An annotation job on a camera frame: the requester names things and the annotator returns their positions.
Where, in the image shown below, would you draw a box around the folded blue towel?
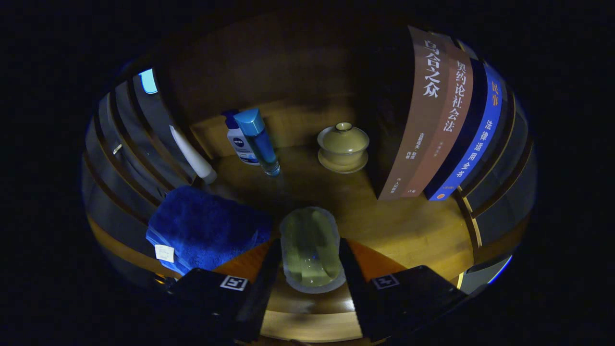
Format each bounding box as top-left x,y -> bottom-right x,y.
146,185 -> 273,275

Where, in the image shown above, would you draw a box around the wooden cabinet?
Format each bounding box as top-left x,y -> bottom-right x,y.
82,10 -> 536,344

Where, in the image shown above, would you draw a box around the wooden countertop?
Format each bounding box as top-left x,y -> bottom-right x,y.
89,143 -> 477,343

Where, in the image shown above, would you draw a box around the white tube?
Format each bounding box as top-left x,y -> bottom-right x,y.
169,125 -> 218,185

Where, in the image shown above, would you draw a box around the beige lidded tea cup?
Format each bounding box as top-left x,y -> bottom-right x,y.
317,122 -> 370,174

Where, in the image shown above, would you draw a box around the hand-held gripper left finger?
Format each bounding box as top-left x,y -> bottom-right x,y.
163,238 -> 283,343

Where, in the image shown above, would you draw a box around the teal transparent bottle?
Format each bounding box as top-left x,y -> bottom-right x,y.
234,108 -> 281,177

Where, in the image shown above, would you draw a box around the blue book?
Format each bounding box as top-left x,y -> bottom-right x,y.
423,60 -> 503,201

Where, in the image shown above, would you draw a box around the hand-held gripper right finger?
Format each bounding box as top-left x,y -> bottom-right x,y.
339,237 -> 467,343

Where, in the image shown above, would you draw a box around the dark brown book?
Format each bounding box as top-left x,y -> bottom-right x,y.
377,25 -> 450,200

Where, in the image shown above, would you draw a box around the reddish brown book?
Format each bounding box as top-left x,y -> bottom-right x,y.
401,34 -> 474,198

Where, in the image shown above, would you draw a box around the white lotion bottle blue cap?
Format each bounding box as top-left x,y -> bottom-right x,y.
222,111 -> 260,166

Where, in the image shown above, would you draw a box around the white sponge with green handle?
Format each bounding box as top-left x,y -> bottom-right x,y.
280,207 -> 346,294

